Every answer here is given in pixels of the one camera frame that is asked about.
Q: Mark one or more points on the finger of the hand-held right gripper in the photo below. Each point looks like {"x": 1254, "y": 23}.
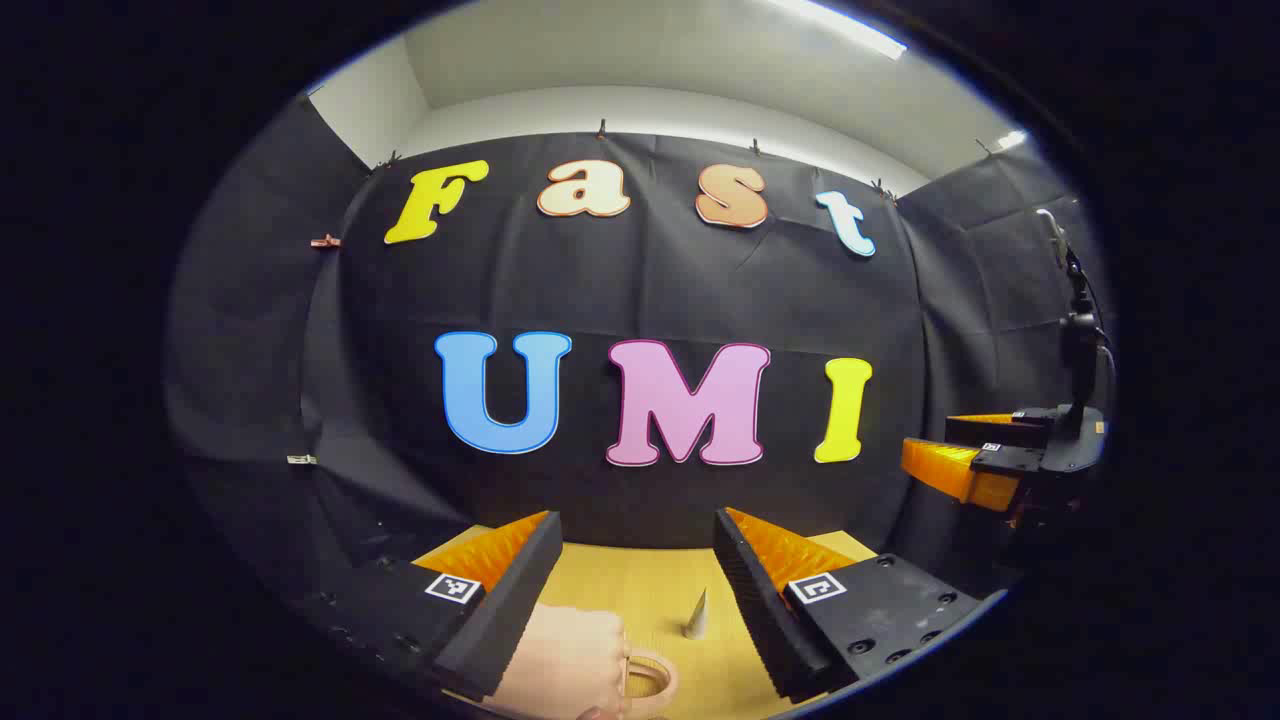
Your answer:
{"x": 950, "y": 470}
{"x": 1000, "y": 431}

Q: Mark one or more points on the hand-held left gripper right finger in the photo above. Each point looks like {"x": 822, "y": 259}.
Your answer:
{"x": 755, "y": 610}

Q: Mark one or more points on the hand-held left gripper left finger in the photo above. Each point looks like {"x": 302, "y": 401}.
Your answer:
{"x": 515, "y": 610}

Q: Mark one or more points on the white skin care tube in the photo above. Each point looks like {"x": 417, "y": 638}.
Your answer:
{"x": 698, "y": 620}

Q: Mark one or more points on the pink suitcase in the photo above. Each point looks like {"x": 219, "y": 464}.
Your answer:
{"x": 560, "y": 660}

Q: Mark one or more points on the ceiling light strip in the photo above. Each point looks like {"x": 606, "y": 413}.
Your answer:
{"x": 1011, "y": 140}

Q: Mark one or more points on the orange clip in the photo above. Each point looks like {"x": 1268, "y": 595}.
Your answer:
{"x": 325, "y": 241}

